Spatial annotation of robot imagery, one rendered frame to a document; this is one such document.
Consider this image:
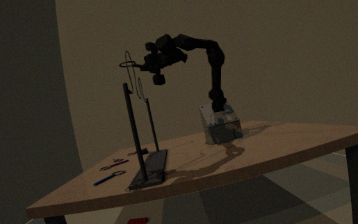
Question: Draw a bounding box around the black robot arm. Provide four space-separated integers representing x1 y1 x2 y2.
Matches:
144 34 227 113

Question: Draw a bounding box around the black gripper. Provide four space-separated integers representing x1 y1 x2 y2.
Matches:
140 42 171 85

